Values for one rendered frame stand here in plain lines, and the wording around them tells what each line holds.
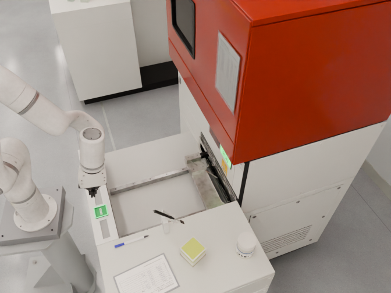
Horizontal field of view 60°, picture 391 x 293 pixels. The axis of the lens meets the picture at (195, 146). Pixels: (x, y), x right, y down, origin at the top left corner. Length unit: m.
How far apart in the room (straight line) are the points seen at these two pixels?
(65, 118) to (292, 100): 0.75
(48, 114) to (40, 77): 3.01
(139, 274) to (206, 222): 0.34
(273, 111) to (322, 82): 0.19
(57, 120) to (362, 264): 2.19
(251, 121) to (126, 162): 0.90
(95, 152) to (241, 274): 0.71
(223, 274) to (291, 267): 1.19
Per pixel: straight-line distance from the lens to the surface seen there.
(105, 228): 1.52
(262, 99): 1.13
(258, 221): 1.82
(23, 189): 1.54
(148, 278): 1.38
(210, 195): 1.65
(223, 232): 1.46
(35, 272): 2.62
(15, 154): 1.45
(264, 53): 1.02
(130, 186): 1.75
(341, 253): 2.68
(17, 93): 1.10
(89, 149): 1.19
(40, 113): 1.12
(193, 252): 1.34
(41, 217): 1.71
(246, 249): 1.34
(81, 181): 1.34
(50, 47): 4.59
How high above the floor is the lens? 2.25
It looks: 48 degrees down
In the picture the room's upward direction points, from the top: straight up
